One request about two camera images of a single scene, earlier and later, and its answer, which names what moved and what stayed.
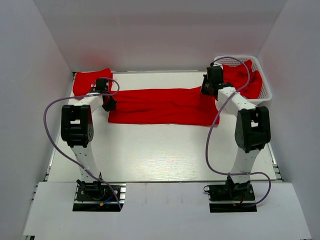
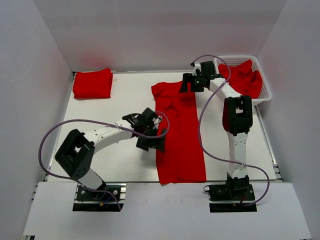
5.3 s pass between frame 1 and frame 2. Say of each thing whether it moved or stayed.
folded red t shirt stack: stayed
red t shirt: moved
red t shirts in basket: stayed
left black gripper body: moved
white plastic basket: stayed
